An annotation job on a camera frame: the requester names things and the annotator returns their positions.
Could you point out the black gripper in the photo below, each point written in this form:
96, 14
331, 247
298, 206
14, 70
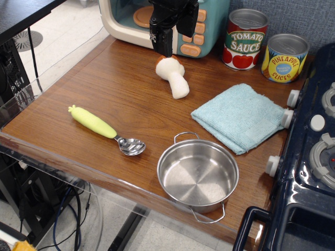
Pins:
166, 15

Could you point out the stainless steel pot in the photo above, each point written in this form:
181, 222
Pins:
199, 176

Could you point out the light blue folded cloth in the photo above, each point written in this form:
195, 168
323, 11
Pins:
240, 118

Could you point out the plush mushroom toy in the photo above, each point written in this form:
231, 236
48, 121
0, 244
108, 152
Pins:
171, 70

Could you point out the toy microwave teal and cream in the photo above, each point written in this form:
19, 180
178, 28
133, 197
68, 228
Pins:
129, 21

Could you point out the tomato sauce can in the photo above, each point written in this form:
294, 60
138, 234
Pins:
245, 34

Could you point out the pineapple slices can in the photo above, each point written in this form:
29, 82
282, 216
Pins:
285, 56

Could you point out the black desk at left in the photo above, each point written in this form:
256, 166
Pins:
17, 16

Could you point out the dark blue toy stove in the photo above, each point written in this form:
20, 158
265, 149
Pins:
301, 215

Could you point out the spoon with yellow-green handle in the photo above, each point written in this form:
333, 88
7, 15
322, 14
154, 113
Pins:
129, 147

